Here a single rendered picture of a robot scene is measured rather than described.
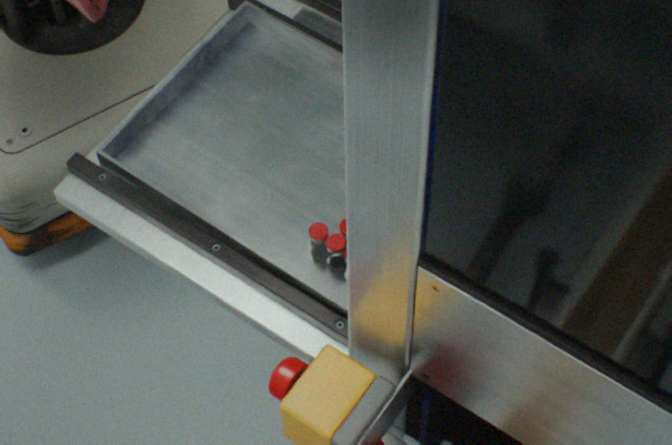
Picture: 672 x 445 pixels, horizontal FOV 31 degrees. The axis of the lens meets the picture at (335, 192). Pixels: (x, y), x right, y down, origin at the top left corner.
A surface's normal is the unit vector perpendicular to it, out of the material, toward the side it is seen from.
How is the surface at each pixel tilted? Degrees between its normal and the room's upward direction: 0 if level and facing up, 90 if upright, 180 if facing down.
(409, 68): 90
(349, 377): 0
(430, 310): 90
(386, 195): 90
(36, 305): 0
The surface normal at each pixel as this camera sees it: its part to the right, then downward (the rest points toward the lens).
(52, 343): -0.02, -0.54
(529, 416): -0.58, 0.69
